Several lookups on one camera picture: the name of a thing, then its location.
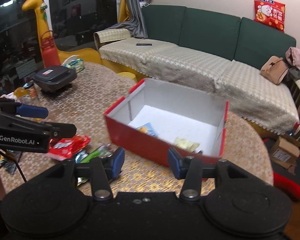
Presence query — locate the green snack bar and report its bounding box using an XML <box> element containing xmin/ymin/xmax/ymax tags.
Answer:
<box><xmin>76</xmin><ymin>144</ymin><xmax>113</xmax><ymax>163</ymax></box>

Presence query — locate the red snack bag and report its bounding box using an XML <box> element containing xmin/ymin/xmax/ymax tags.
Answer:
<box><xmin>46</xmin><ymin>135</ymin><xmax>91</xmax><ymax>161</ymax></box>

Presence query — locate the cream snack bag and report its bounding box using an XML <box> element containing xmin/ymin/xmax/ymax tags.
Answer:
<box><xmin>174</xmin><ymin>137</ymin><xmax>200</xmax><ymax>152</ymax></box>

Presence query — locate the light blue snack packet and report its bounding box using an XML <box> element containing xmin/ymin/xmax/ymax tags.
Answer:
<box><xmin>137</xmin><ymin>122</ymin><xmax>158</xmax><ymax>137</ymax></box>

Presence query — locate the clear glass jar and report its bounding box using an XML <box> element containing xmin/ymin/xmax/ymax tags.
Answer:
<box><xmin>13</xmin><ymin>81</ymin><xmax>40</xmax><ymax>106</ymax></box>

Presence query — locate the black tray device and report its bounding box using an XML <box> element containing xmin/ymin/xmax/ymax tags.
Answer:
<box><xmin>33</xmin><ymin>66</ymin><xmax>77</xmax><ymax>92</ymax></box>

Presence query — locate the red cardboard box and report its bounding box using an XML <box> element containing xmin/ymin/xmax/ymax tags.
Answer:
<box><xmin>104</xmin><ymin>79</ymin><xmax>229</xmax><ymax>166</ymax></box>

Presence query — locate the red water bottle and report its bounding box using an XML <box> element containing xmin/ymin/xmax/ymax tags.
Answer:
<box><xmin>40</xmin><ymin>30</ymin><xmax>61</xmax><ymax>68</ymax></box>

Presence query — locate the yellow giraffe statue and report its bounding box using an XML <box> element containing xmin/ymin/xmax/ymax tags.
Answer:
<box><xmin>21</xmin><ymin>0</ymin><xmax>102</xmax><ymax>67</ymax></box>

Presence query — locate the tissue pack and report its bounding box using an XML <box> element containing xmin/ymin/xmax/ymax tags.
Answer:
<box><xmin>62</xmin><ymin>55</ymin><xmax>85</xmax><ymax>73</ymax></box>

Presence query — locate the cardboard parcel on floor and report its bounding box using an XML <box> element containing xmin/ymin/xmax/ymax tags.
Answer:
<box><xmin>270</xmin><ymin>137</ymin><xmax>300</xmax><ymax>169</ymax></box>

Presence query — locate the green sofa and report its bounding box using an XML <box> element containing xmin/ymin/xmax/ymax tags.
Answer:
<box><xmin>94</xmin><ymin>5</ymin><xmax>300</xmax><ymax>135</ymax></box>

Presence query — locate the phone on sofa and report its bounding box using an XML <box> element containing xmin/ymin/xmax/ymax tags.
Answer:
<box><xmin>136</xmin><ymin>42</ymin><xmax>153</xmax><ymax>47</ymax></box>

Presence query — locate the beige handbag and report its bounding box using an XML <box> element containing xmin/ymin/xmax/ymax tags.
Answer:
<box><xmin>260</xmin><ymin>56</ymin><xmax>289</xmax><ymax>85</ymax></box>

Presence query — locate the grey curtain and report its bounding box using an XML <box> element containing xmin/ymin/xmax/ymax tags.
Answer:
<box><xmin>106</xmin><ymin>0</ymin><xmax>148</xmax><ymax>41</ymax></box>

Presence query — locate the pink jacket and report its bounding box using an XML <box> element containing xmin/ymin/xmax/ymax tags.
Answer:
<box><xmin>285</xmin><ymin>47</ymin><xmax>300</xmax><ymax>81</ymax></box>

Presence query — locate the red printed cushion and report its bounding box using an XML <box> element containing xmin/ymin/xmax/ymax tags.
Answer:
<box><xmin>254</xmin><ymin>0</ymin><xmax>286</xmax><ymax>32</ymax></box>

